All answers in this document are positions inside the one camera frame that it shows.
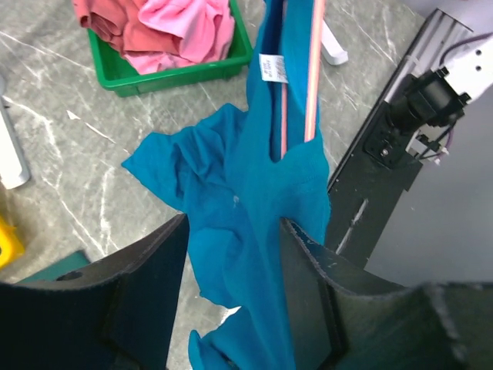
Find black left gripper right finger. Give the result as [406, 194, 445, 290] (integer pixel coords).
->
[280, 219, 492, 369]

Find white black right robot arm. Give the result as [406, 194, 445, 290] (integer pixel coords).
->
[387, 32, 492, 134]

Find yellow plastic tray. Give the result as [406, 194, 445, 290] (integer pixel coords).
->
[0, 217, 25, 268]

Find pink t shirt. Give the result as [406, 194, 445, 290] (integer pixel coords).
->
[123, 1, 235, 75]

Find green plastic tray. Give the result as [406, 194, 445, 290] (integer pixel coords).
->
[87, 1, 253, 98]

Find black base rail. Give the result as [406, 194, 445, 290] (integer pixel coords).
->
[325, 74, 422, 268]

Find pink wire hanger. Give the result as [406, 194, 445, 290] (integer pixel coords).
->
[280, 0, 325, 158]

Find dark green shorts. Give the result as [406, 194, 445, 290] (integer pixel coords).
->
[20, 251, 90, 283]

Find silver white clothes rack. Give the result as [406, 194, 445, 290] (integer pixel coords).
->
[1, 22, 348, 190]

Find teal blue t shirt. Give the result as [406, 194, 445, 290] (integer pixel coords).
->
[123, 1, 330, 369]

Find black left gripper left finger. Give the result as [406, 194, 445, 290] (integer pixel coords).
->
[1, 215, 189, 369]

